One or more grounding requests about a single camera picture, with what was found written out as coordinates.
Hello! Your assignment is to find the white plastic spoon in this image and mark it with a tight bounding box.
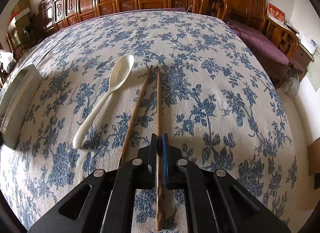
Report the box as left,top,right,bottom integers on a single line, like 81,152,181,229
72,54,135,149

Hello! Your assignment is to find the blue floral tablecloth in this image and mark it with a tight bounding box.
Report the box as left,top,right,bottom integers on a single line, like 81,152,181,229
1,11,297,228

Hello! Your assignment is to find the grey metal tray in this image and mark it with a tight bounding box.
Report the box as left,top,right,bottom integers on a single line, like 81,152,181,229
1,64,42,149

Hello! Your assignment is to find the carved wooden armchair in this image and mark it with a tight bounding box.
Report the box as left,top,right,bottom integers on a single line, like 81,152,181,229
188,0,232,23

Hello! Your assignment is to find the wooden side table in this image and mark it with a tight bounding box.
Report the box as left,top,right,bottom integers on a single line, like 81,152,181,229
263,16,314,82

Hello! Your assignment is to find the red box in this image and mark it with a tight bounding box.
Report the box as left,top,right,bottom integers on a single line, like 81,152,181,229
267,2,285,25

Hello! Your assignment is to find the cardboard boxes stack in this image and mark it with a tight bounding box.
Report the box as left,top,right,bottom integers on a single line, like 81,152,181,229
7,0,31,34

